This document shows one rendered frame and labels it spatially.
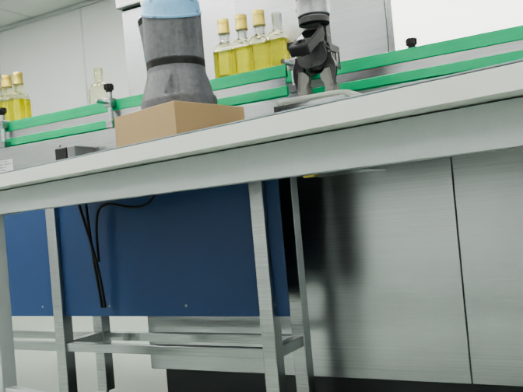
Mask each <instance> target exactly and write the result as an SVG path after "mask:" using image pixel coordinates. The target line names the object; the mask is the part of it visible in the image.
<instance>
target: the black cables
mask: <svg viewBox="0 0 523 392"><path fill-rule="evenodd" d="M154 198H155V195H153V196H152V197H151V198H150V200H149V201H148V202H146V203H145V204H143V205H137V206H129V205H120V204H116V203H105V204H102V205H101V206H100V207H99V208H98V209H97V213H96V221H95V234H96V247H97V256H96V253H95V250H94V247H93V241H92V235H91V229H90V219H89V213H88V206H87V204H84V205H85V212H86V220H85V217H84V214H83V212H82V208H81V205H78V208H79V212H80V215H81V217H82V222H83V225H84V227H85V230H86V235H87V237H88V240H89V242H90V249H91V254H92V259H93V268H94V273H95V277H96V282H97V289H98V294H99V299H100V308H106V307H107V304H106V300H105V295H104V287H103V283H102V278H101V274H100V268H99V265H98V262H100V252H99V242H98V216H99V212H100V210H101V209H102V207H104V206H106V205H115V206H118V207H122V208H142V207H145V206H147V205H148V204H149V203H150V202H151V201H152V200H153V199H154ZM101 294H102V295H101Z"/></svg>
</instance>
